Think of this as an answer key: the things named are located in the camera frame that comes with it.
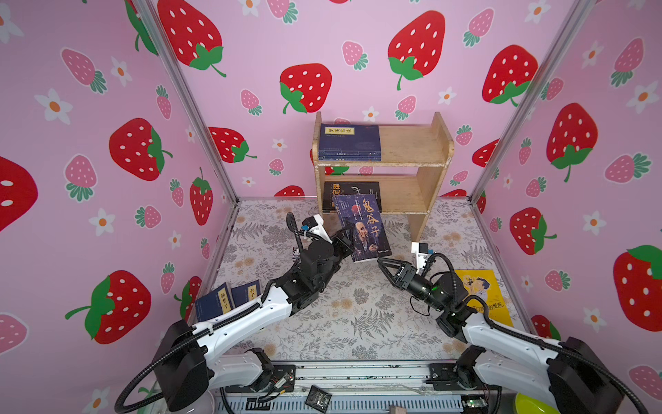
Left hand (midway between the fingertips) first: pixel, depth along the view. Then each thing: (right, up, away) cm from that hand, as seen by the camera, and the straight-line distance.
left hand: (356, 226), depth 70 cm
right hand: (+6, -11, -1) cm, 12 cm away
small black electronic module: (-10, -47, -1) cm, 48 cm away
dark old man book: (+1, +3, +6) cm, 7 cm away
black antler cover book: (-1, +14, +23) cm, 27 cm away
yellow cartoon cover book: (+48, -21, +22) cm, 57 cm away
